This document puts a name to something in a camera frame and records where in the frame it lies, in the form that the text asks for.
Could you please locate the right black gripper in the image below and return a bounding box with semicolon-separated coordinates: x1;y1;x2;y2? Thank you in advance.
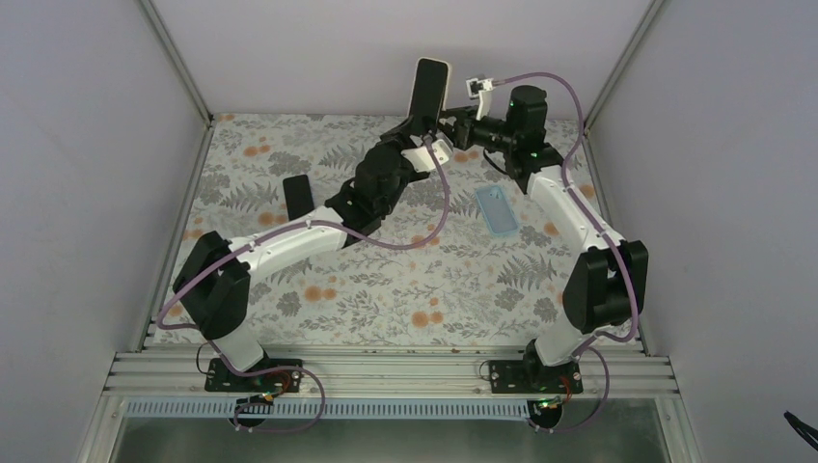
429;106;518;154

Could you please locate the black phone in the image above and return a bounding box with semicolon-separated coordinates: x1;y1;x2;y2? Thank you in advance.
408;57;450;136

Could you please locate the light blue cased phone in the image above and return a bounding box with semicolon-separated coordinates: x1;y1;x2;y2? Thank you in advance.
282;175;314;221

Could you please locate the light blue phone case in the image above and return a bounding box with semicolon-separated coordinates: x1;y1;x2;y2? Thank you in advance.
476;184;519;236

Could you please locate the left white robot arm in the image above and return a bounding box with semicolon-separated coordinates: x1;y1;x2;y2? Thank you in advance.
157;120;452;391

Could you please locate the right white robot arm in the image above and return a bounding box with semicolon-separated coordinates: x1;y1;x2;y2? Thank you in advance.
441;77;648;394

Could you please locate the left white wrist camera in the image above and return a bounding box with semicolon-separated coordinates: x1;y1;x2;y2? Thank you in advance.
401;137;453;173

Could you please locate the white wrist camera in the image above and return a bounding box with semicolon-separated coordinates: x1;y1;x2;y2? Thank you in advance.
401;137;453;173
466;75;496;121

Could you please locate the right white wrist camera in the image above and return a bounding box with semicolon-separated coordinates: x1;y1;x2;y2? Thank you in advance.
466;75;496;121

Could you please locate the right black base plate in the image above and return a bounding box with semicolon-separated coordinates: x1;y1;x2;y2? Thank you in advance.
488;360;584;395

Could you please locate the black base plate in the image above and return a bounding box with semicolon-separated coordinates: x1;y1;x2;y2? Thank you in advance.
204;358;303;395
488;360;584;395

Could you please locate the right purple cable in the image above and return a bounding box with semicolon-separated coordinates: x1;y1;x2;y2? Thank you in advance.
495;71;641;436

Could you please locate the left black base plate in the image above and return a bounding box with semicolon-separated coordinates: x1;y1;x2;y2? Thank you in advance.
204;358;303;395

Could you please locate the white slotted cable duct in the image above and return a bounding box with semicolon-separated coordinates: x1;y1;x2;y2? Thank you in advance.
123;397;532;421

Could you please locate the aluminium rail frame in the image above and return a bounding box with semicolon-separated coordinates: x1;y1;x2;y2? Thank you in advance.
103;346;680;399

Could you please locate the black cable bottom right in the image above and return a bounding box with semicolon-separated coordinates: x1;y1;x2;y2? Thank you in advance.
783;411;818;451

